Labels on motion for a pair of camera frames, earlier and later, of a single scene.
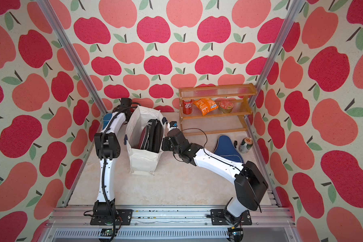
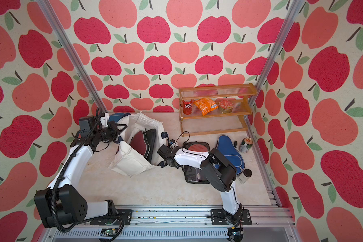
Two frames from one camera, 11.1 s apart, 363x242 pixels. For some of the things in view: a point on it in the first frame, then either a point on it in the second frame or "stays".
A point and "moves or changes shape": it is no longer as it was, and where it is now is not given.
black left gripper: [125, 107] → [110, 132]
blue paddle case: [224, 148] stays
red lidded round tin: [226, 106] stays
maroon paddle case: [142, 137] moves or changes shape
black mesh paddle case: [155, 135] → [196, 175]
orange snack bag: [205, 105] stays
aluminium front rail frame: [174, 224] stays
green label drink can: [246, 144] stays
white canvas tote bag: [141, 161] moves or changes shape
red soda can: [187, 106] stays
